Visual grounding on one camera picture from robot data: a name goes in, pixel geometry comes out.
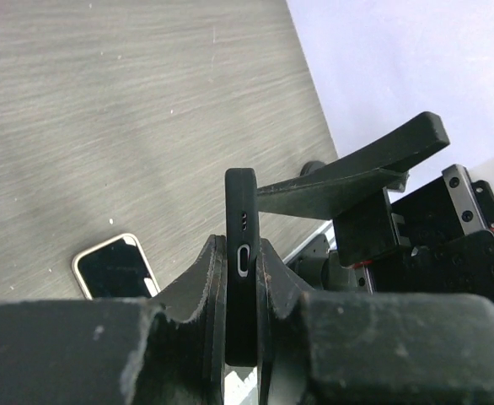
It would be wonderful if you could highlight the black clamp phone stand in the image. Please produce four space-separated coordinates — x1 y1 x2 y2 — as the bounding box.
300 160 325 176

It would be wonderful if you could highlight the pink case phone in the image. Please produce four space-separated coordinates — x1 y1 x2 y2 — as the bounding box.
72 233 161 300

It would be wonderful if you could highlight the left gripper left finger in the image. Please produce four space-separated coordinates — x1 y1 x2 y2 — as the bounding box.
0 235 227 404

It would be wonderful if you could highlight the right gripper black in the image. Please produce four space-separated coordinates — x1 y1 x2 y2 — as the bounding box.
258 111 494 303

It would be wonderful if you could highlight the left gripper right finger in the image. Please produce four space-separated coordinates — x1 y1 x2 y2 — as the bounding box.
256 240 494 404

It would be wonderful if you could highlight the black case phone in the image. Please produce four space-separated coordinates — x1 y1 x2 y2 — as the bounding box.
225 168 260 367

